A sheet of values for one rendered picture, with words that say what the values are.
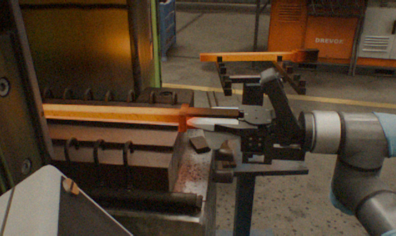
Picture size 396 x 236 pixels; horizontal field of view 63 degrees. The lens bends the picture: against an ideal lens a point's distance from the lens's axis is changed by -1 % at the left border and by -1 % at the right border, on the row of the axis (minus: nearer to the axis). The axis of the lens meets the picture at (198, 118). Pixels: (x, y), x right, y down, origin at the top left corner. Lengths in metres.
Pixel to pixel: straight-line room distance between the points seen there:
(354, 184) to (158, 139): 0.34
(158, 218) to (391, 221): 0.34
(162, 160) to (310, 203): 1.56
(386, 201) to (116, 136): 0.44
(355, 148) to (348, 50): 3.61
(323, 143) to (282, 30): 3.52
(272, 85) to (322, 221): 1.45
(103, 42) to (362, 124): 0.59
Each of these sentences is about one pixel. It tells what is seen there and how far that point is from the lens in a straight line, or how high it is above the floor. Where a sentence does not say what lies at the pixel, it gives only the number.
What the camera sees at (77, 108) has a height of 1.01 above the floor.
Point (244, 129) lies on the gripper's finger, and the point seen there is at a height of 1.01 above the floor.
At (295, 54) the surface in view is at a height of 0.95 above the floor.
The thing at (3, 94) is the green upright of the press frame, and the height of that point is 1.14.
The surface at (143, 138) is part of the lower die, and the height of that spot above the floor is 0.99.
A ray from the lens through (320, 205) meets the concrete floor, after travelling 2.01.
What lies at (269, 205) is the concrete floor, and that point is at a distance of 1.94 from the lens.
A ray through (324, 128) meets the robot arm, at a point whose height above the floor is 1.01.
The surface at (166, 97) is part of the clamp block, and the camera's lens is 0.73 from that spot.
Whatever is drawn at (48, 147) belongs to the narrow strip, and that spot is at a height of 1.05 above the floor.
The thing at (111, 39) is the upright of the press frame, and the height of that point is 1.08.
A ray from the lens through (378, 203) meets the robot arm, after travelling 0.59.
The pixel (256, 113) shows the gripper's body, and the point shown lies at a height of 1.02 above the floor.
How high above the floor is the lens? 1.27
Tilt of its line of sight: 27 degrees down
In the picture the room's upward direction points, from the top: straight up
